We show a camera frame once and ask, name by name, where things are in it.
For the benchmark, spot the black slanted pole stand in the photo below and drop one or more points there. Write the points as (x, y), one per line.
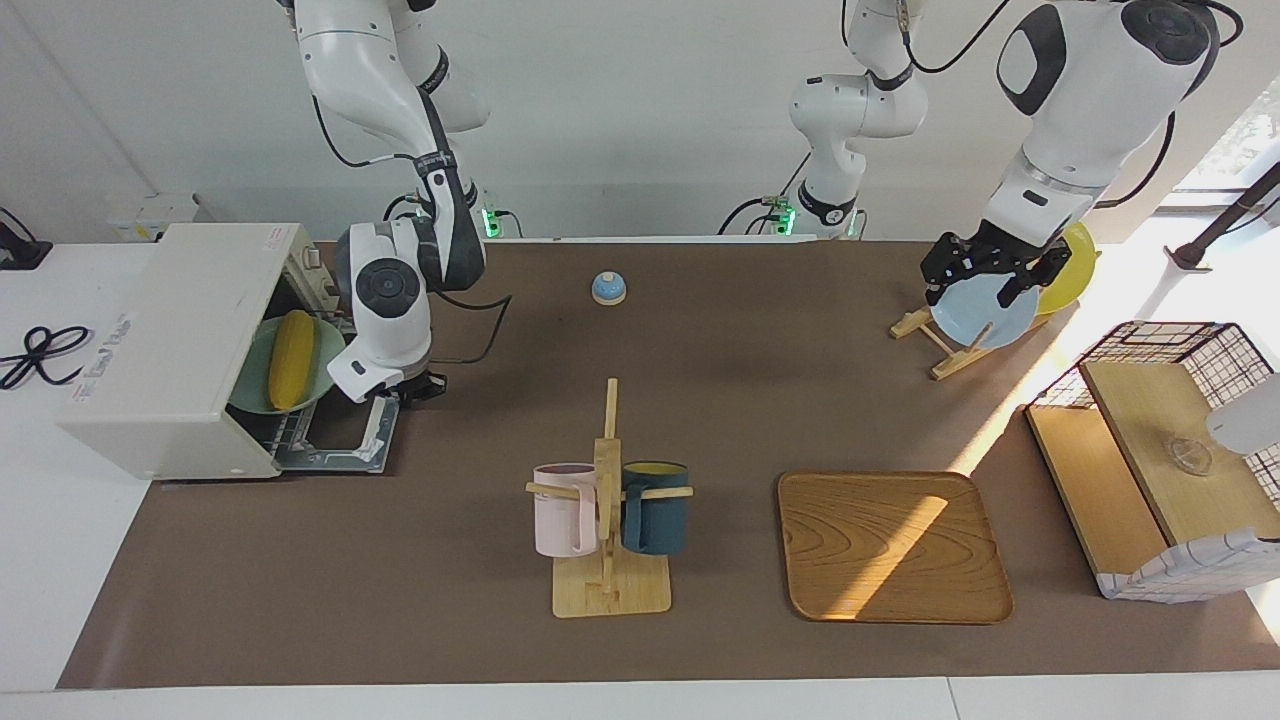
(1230, 215)

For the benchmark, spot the wooden mug tree stand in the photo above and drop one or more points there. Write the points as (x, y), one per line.
(608, 580)

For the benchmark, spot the pink mug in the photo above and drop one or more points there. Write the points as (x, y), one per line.
(560, 515)

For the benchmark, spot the white cylinder object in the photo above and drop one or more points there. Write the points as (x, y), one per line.
(1248, 415)

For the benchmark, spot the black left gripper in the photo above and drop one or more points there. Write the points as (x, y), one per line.
(985, 255)

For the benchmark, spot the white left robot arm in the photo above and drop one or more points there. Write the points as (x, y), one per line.
(1090, 90)

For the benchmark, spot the pale green round plate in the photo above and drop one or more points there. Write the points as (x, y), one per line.
(328, 355)

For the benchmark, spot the dark blue mug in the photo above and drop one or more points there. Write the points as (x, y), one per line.
(655, 515)

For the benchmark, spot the yellow plate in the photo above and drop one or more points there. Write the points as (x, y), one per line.
(1075, 270)

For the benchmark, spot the wooden serving tray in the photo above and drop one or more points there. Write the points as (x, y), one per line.
(890, 545)

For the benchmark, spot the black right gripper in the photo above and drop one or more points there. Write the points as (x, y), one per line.
(425, 386)

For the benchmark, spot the yellow corn cob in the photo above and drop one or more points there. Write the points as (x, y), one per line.
(290, 360)

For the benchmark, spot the wooden plate rack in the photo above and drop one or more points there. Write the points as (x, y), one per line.
(945, 365)

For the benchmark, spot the black desk clamp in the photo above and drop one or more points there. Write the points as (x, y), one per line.
(20, 250)

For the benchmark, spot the blue lid with wooden knob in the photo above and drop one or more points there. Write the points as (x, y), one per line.
(609, 288)

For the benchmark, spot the small clear glass bowl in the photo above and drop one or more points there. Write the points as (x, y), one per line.
(1190, 456)

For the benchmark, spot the cream toaster oven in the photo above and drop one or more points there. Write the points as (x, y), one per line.
(170, 340)

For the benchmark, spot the light blue plate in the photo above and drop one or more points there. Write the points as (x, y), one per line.
(975, 310)

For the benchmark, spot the brown table mat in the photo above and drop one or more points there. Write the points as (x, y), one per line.
(750, 400)

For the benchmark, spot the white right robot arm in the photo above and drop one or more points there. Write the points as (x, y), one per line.
(385, 290)

